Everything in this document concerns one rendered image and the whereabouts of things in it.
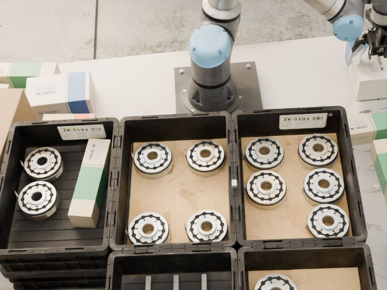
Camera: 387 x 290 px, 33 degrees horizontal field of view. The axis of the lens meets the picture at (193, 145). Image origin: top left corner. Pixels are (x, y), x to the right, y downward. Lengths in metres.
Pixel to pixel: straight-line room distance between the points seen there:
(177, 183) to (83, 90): 0.49
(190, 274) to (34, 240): 0.42
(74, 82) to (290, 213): 0.81
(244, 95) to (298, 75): 0.21
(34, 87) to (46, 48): 1.28
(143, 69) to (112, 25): 1.23
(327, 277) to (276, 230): 0.17
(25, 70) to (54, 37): 1.22
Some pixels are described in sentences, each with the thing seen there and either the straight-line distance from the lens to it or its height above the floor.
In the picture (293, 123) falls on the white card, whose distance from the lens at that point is 1.77.
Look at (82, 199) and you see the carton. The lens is 1.68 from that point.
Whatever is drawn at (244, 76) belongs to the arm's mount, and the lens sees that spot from 2.07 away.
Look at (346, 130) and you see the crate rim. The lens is 1.73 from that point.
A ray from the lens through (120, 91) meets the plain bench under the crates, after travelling 2.13.
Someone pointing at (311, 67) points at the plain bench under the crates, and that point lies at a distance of 2.15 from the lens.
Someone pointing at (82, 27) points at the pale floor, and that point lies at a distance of 3.42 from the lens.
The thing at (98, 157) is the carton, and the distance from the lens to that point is 1.75.
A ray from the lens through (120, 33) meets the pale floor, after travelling 3.33.
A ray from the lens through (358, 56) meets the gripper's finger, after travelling 2.01.
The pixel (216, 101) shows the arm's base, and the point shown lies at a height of 0.79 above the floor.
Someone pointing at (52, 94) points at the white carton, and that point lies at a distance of 2.06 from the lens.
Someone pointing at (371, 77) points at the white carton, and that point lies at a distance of 2.01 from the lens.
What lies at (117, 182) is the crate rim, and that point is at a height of 0.92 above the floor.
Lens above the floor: 2.29
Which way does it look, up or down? 54 degrees down
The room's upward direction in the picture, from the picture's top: 8 degrees counter-clockwise
